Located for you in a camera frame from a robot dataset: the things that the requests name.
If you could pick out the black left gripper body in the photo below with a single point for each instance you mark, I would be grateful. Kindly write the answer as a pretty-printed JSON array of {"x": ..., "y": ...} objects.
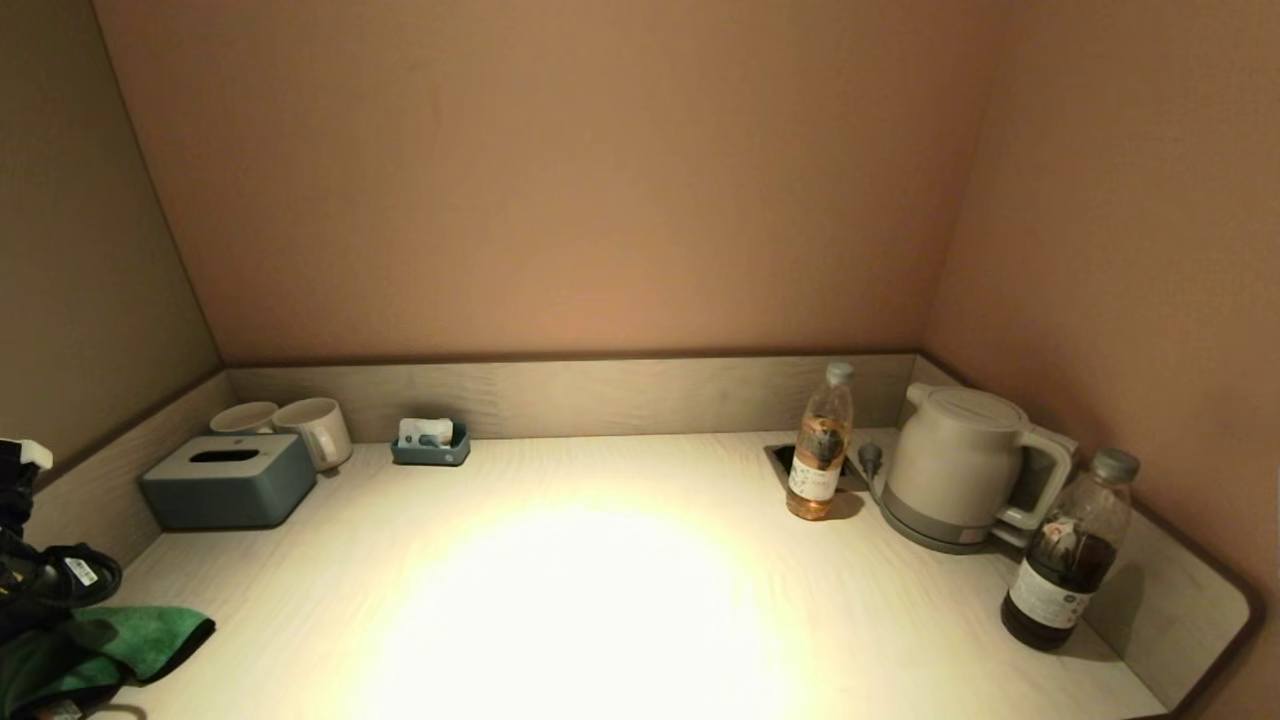
[{"x": 25, "y": 612}]

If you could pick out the green microfiber cloth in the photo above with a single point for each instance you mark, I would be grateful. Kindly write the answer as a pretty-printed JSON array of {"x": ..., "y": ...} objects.
[{"x": 150, "y": 635}]

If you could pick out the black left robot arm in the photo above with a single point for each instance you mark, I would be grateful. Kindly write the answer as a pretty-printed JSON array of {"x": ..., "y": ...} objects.
[{"x": 14, "y": 490}]

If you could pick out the grey-blue tissue box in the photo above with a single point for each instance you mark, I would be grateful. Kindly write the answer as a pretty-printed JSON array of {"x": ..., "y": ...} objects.
[{"x": 230, "y": 493}]

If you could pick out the white ceramic mug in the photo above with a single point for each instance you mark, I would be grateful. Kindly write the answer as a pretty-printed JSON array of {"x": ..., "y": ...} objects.
[
  {"x": 242, "y": 416},
  {"x": 320, "y": 430}
]

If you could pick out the white sachets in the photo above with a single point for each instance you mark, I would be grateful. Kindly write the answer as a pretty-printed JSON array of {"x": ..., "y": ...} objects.
[{"x": 418, "y": 430}]

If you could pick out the small blue sachet tray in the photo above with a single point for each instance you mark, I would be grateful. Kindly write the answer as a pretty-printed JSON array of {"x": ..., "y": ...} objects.
[{"x": 430, "y": 456}]

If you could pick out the recessed power socket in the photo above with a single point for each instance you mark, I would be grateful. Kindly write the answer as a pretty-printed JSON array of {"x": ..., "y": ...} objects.
[{"x": 780, "y": 459}]

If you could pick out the plastic bottle with amber drink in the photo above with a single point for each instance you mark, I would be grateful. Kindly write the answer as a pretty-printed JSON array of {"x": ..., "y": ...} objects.
[{"x": 818, "y": 458}]

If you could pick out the grey power plug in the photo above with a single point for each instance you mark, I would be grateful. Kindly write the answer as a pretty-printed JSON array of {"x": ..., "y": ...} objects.
[{"x": 871, "y": 459}]

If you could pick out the grey kettle base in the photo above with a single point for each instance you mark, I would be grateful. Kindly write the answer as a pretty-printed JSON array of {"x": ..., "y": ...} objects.
[{"x": 927, "y": 535}]

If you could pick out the white electric kettle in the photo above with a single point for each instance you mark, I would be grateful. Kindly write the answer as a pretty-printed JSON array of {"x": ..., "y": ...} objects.
[{"x": 952, "y": 460}]

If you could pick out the plastic bottle with dark drink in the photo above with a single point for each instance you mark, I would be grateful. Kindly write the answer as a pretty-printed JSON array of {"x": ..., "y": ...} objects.
[{"x": 1062, "y": 570}]

